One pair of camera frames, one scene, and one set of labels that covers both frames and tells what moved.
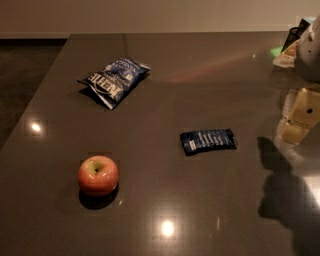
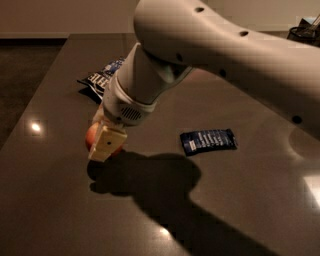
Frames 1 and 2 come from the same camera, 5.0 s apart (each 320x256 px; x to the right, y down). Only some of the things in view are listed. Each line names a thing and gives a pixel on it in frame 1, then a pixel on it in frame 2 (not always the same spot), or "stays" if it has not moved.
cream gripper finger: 305,115 → 107,141
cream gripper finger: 289,100 → 100,115
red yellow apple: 98,176 → 91,135
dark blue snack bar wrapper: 210,140 stays
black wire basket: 295,33 stays
